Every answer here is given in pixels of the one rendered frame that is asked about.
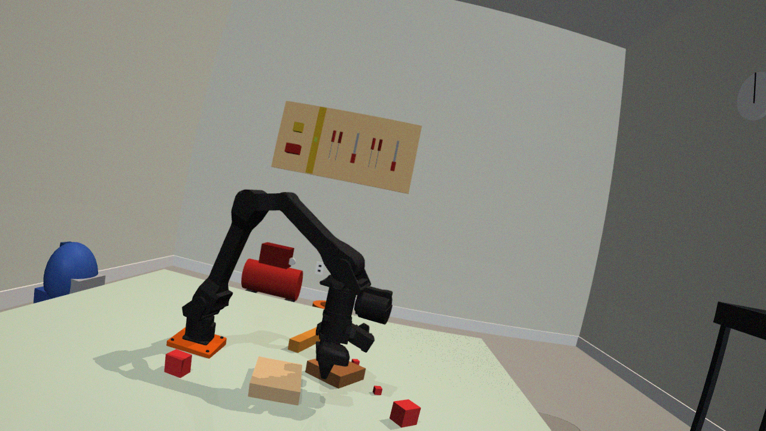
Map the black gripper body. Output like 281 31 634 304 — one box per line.
315 308 352 367

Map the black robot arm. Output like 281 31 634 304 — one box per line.
182 190 393 353

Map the orange long bar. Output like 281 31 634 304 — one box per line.
288 327 320 353

